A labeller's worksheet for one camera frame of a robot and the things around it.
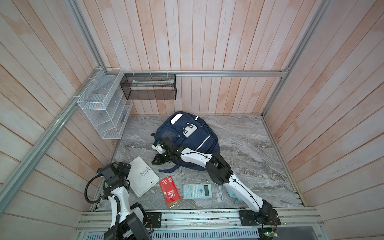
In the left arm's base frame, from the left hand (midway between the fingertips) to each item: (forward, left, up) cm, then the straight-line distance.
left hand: (126, 169), depth 84 cm
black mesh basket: (+54, -8, +19) cm, 57 cm away
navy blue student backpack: (+29, -35, 0) cm, 46 cm away
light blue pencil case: (-15, -56, +11) cm, 59 cm away
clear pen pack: (-11, -54, -6) cm, 55 cm away
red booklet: (-11, -26, -5) cm, 29 cm away
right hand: (+7, -12, -6) cm, 15 cm away
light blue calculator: (-10, -41, -5) cm, 42 cm away
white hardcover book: (-3, -8, -5) cm, 10 cm away
